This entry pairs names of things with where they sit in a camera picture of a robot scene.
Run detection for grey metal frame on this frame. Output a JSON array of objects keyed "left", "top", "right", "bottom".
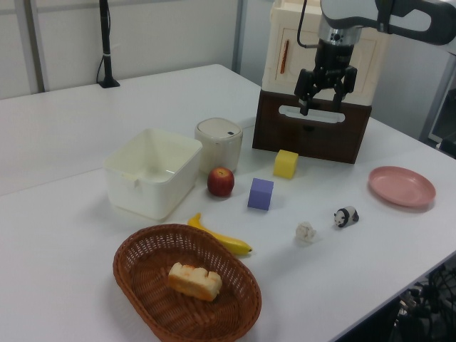
[{"left": 420, "top": 53, "right": 456, "bottom": 160}]

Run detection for brown wicker basket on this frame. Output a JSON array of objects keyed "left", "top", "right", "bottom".
[{"left": 113, "top": 223, "right": 263, "bottom": 342}]

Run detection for yellow foam cube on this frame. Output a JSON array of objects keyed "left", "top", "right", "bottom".
[{"left": 273, "top": 149, "right": 299, "bottom": 179}]

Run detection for small white lidded trash can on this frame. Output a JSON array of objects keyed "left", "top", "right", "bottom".
[{"left": 194, "top": 118, "right": 244, "bottom": 175}]

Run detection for white rectangular plastic bin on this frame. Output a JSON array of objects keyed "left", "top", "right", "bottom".
[{"left": 103, "top": 128, "right": 203, "bottom": 221}]

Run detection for dark brown wooden drawer box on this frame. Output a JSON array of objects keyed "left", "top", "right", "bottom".
[{"left": 252, "top": 88, "right": 373, "bottom": 165}]

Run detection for cream storage box with handles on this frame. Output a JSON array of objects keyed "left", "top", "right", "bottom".
[{"left": 261, "top": 0, "right": 391, "bottom": 106}]

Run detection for toasted bread slice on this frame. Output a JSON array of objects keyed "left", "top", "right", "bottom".
[{"left": 167, "top": 261, "right": 223, "bottom": 303}]

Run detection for panda toy figure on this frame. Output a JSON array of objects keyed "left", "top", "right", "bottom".
[{"left": 333, "top": 205, "right": 360, "bottom": 229}]

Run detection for small white shell object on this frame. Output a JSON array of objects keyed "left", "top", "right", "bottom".
[{"left": 295, "top": 220, "right": 317, "bottom": 245}]

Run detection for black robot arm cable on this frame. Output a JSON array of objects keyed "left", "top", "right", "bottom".
[{"left": 296, "top": 0, "right": 320, "bottom": 49}]

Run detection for red apple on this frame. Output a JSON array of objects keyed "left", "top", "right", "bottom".
[{"left": 207, "top": 167, "right": 236, "bottom": 197}]

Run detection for black cable bundle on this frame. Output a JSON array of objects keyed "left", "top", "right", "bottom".
[{"left": 391, "top": 263, "right": 456, "bottom": 342}]

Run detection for yellow banana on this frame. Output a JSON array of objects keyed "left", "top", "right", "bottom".
[{"left": 187, "top": 212, "right": 254, "bottom": 257}]

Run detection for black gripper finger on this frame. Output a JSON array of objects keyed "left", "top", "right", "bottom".
[
  {"left": 332, "top": 66, "right": 358, "bottom": 110},
  {"left": 294, "top": 68, "right": 320, "bottom": 116}
]

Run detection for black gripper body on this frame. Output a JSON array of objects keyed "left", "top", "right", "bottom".
[{"left": 312, "top": 38, "right": 356, "bottom": 87}]

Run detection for pink plate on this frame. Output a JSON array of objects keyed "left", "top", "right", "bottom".
[{"left": 368, "top": 165, "right": 437, "bottom": 209}]

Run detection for purple foam cube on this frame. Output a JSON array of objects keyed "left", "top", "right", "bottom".
[{"left": 247, "top": 177, "right": 275, "bottom": 211}]

